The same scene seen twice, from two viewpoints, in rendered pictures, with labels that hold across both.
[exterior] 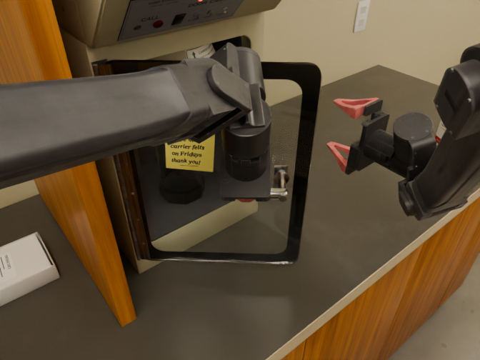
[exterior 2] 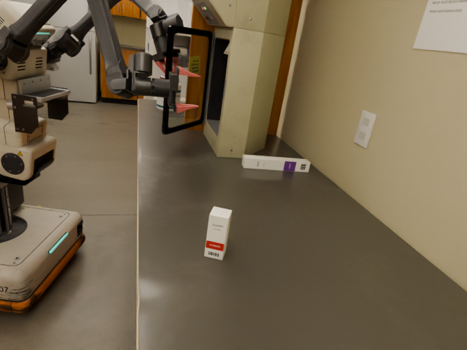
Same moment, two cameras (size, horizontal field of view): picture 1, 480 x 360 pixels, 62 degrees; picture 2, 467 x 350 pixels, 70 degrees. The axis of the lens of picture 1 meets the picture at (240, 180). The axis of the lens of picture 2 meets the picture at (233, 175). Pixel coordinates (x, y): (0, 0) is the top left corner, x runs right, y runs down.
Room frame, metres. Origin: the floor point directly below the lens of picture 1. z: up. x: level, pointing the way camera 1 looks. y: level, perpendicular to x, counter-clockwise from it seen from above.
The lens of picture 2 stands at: (1.23, -1.17, 1.38)
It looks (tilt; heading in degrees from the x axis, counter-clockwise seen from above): 22 degrees down; 110
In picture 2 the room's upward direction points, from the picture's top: 9 degrees clockwise
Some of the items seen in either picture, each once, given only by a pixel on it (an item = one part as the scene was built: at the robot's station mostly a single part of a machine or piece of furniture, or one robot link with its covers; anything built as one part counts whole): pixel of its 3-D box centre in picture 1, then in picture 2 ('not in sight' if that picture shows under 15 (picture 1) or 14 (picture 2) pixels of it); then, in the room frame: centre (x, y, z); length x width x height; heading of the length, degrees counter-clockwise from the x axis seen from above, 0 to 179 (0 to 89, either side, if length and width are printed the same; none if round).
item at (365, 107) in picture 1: (353, 116); (185, 79); (0.66, -0.21, 1.23); 0.09 x 0.07 x 0.07; 39
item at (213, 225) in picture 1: (215, 179); (187, 81); (0.52, 0.04, 1.19); 0.30 x 0.01 x 0.40; 88
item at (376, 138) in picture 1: (381, 147); (162, 88); (0.61, -0.26, 1.20); 0.07 x 0.07 x 0.10; 39
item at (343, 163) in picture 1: (347, 147); (184, 101); (0.66, -0.21, 1.16); 0.09 x 0.07 x 0.07; 39
